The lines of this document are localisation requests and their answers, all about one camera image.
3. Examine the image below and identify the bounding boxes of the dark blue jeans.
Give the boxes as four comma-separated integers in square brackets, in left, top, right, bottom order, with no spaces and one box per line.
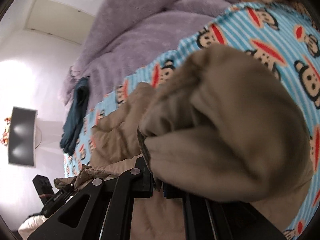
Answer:
[59,77,90,155]

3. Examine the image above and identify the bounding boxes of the purple duvet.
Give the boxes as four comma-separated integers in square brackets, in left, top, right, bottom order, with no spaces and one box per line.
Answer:
[61,0,240,107]

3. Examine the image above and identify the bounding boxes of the tan quilted jacket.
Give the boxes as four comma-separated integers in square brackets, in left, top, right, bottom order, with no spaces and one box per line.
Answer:
[54,44,314,240]

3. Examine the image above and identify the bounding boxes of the blue striped monkey print blanket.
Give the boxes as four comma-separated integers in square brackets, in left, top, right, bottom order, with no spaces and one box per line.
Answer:
[62,1,320,240]

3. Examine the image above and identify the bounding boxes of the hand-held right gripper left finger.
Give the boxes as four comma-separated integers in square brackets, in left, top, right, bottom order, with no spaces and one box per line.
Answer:
[30,156,154,240]

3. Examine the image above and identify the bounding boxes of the person's left forearm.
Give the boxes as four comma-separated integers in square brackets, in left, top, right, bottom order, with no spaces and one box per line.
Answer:
[17,214,48,240]

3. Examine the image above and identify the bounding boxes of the colourful toy figures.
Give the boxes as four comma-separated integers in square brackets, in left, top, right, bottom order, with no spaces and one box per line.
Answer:
[1,116,12,147]

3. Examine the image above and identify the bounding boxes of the white door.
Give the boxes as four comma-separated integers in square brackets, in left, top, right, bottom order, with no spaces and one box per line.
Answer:
[24,0,100,46]

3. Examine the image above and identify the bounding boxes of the wall television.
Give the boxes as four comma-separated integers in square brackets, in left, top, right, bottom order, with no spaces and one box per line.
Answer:
[7,107,38,167]

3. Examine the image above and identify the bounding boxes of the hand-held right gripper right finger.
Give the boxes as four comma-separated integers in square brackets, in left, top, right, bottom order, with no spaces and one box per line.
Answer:
[162,183,288,240]

